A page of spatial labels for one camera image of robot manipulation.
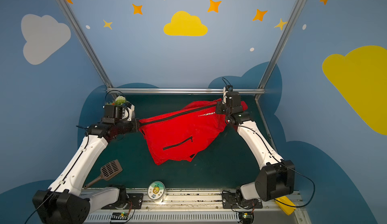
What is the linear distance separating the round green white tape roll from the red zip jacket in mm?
143

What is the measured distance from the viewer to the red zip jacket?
819 mm

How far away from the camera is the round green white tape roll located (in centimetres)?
70
